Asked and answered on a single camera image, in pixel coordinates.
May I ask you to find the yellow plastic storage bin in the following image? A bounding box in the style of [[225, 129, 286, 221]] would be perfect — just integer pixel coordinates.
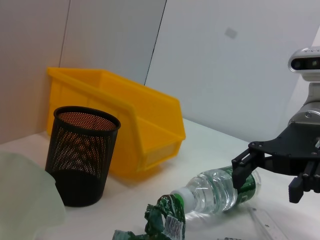
[[46, 66, 187, 181]]

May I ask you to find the green plastic wrapper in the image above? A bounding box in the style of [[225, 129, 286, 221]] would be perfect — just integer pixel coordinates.
[[111, 193, 187, 240]]

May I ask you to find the black mesh pen cup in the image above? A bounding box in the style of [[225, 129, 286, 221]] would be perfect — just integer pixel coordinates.
[[44, 105, 122, 208]]

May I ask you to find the clear water bottle green label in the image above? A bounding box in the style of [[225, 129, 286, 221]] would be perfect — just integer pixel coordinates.
[[170, 167, 263, 215]]

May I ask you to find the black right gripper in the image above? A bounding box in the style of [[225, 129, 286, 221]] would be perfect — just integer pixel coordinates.
[[231, 121, 320, 204]]

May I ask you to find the clear plastic ruler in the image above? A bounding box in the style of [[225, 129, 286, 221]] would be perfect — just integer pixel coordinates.
[[246, 206, 292, 240]]

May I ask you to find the pale green glass bowl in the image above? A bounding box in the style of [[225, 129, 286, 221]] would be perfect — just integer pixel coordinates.
[[0, 149, 66, 240]]

